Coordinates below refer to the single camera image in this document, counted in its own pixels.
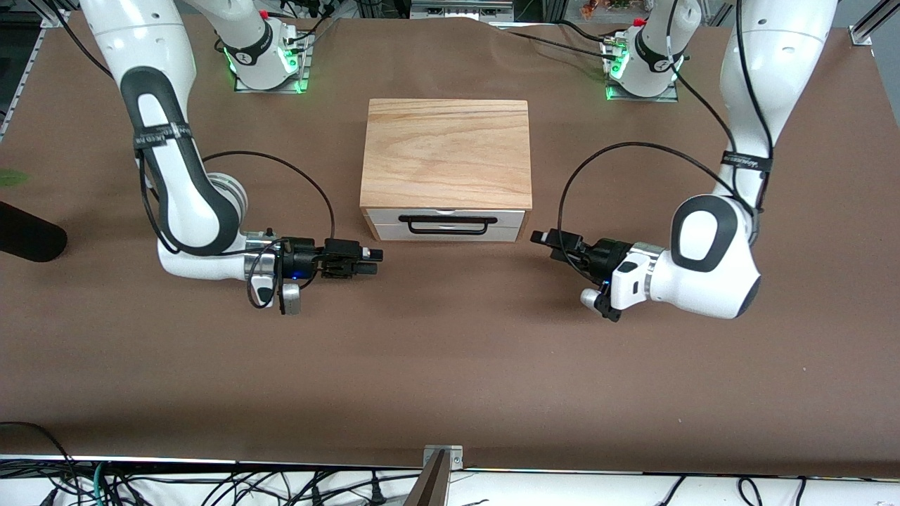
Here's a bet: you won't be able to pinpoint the brown table cover sheet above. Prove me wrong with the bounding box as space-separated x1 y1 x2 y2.
0 11 900 479

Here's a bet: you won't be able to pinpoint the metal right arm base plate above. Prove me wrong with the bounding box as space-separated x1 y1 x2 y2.
234 32 310 94

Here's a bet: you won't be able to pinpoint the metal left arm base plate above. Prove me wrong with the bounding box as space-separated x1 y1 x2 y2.
606 79 679 103

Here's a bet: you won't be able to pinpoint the black cables at arm base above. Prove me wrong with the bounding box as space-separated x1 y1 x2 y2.
267 0 338 44

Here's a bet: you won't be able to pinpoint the aluminium frame profile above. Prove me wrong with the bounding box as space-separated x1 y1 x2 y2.
849 0 900 46
0 8 71 141

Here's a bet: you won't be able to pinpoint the small metal bracket plate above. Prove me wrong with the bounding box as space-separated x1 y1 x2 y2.
423 445 464 470

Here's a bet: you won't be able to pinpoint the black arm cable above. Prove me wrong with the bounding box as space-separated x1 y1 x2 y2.
558 0 774 282
42 0 336 310

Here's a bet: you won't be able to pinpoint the black looping floor cable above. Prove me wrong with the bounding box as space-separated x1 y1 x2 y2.
0 421 79 506

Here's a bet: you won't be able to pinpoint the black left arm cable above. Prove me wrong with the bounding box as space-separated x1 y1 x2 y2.
558 0 774 282

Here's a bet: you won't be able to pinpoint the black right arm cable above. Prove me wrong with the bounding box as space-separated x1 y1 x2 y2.
42 0 336 310

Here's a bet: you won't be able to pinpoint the wooden drawer cabinet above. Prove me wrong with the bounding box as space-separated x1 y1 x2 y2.
359 98 533 243

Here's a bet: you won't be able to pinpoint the black cable on table cover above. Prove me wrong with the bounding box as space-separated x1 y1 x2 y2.
506 31 619 58

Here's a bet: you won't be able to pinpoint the black cylindrical object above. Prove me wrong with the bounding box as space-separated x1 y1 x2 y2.
0 202 68 263

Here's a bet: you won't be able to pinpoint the grey metal mounting bar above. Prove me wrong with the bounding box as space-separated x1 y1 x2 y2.
402 450 449 506

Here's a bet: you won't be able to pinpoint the white drawer with black handle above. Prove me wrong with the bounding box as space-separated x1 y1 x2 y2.
369 209 526 235

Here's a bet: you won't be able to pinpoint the grey power strip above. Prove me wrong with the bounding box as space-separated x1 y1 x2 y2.
411 0 514 20

